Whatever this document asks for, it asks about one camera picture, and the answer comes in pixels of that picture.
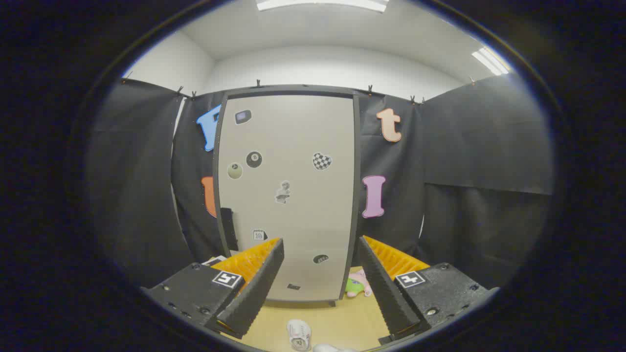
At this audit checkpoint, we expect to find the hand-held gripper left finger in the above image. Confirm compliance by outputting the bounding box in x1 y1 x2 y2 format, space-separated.
141 237 285 339

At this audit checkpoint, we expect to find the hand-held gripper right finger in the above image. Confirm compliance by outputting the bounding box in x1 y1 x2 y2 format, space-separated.
358 236 500 343

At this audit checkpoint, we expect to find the white canvas shoe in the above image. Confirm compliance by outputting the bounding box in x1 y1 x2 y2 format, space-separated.
287 319 312 352

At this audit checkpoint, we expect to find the grey shoe cabinet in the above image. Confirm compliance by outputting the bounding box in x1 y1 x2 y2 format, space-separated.
213 85 362 308

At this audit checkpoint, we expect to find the pink green plush toy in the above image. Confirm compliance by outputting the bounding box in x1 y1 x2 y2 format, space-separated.
345 269 373 298

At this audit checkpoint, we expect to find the short ceiling light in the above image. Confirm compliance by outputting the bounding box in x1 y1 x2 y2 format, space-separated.
472 46 512 76

